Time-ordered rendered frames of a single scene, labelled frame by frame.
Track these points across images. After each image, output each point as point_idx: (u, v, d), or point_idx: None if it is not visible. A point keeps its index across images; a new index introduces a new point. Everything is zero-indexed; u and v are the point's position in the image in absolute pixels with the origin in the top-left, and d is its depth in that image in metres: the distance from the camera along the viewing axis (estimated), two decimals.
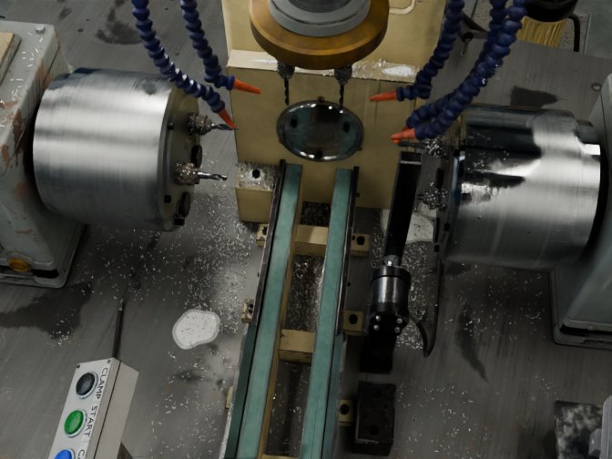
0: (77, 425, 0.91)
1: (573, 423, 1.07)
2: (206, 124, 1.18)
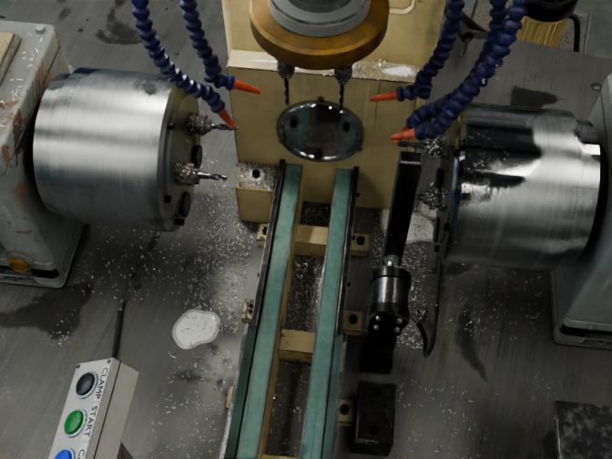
0: (77, 425, 0.91)
1: (573, 423, 1.07)
2: (206, 124, 1.18)
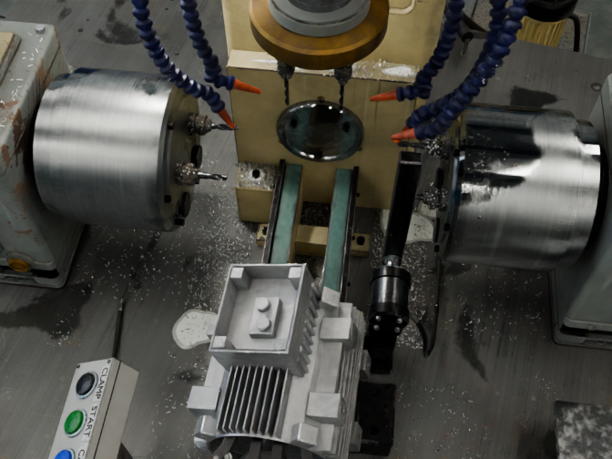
0: (77, 425, 0.91)
1: (573, 423, 1.07)
2: (206, 124, 1.18)
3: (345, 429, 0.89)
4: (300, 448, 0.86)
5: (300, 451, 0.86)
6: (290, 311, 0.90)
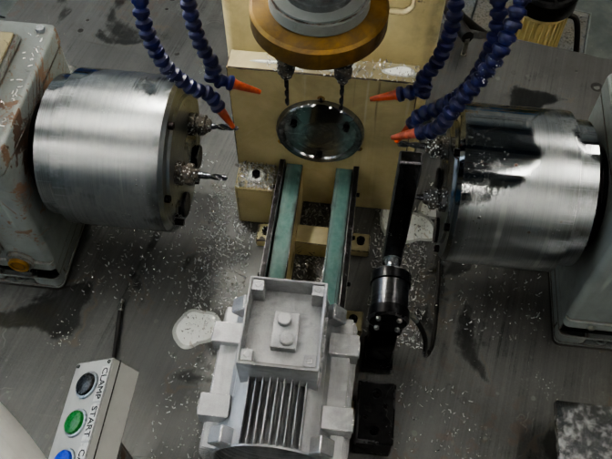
0: (77, 425, 0.91)
1: (573, 423, 1.07)
2: (206, 124, 1.18)
3: (348, 440, 0.95)
4: None
5: None
6: (309, 327, 0.94)
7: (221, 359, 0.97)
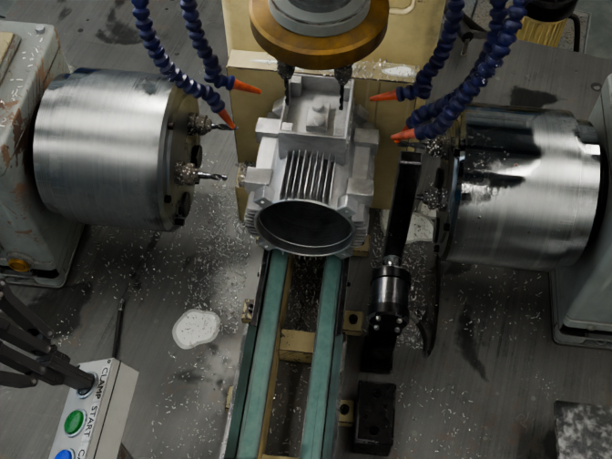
0: (77, 425, 0.91)
1: (573, 423, 1.07)
2: (206, 124, 1.18)
3: (368, 212, 1.14)
4: None
5: None
6: (338, 115, 1.13)
7: (263, 146, 1.16)
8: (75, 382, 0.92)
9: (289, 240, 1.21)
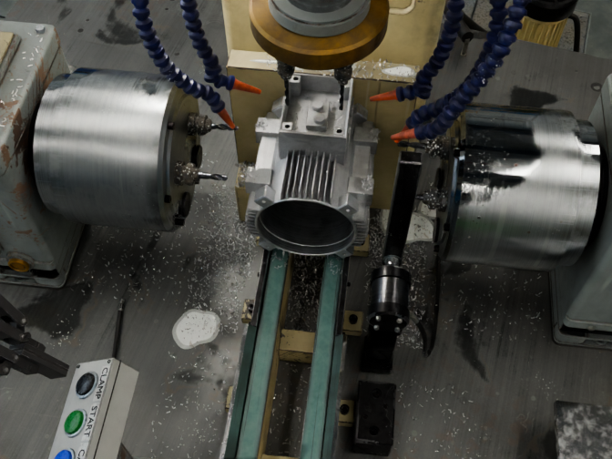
0: (77, 425, 0.91)
1: (573, 423, 1.07)
2: (206, 124, 1.18)
3: (369, 210, 1.14)
4: None
5: None
6: (337, 115, 1.13)
7: (263, 146, 1.16)
8: (50, 371, 0.90)
9: (290, 240, 1.21)
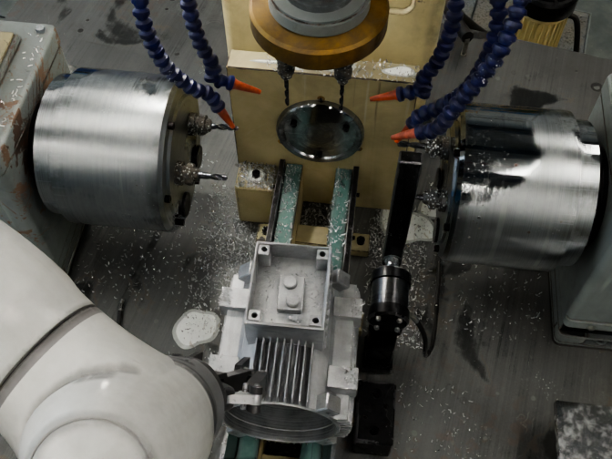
0: None
1: (573, 423, 1.07)
2: (206, 124, 1.18)
3: (352, 400, 0.98)
4: (248, 380, 0.71)
5: (248, 381, 0.71)
6: (314, 290, 0.97)
7: (229, 322, 1.00)
8: (247, 365, 0.83)
9: (262, 424, 1.04)
